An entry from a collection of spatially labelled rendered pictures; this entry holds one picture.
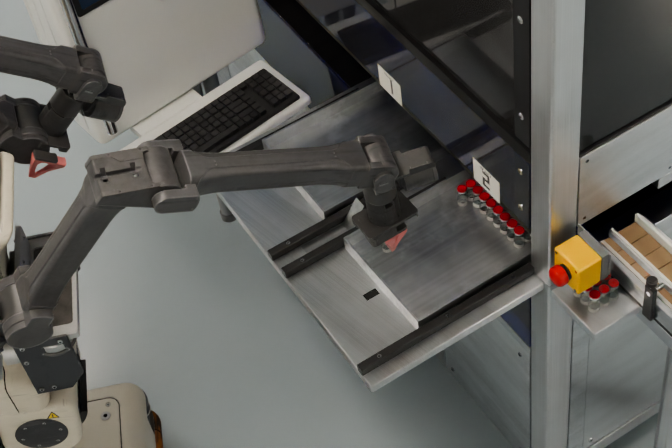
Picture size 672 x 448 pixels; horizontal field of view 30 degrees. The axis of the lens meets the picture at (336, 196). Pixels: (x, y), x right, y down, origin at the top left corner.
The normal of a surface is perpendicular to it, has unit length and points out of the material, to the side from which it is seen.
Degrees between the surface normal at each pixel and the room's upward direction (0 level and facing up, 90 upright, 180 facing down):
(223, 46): 90
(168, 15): 90
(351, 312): 0
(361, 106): 0
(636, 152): 90
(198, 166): 28
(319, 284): 0
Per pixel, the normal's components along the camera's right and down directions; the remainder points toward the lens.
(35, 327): 0.33, 0.81
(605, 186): 0.52, 0.60
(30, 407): 0.16, 0.73
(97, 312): -0.11, -0.65
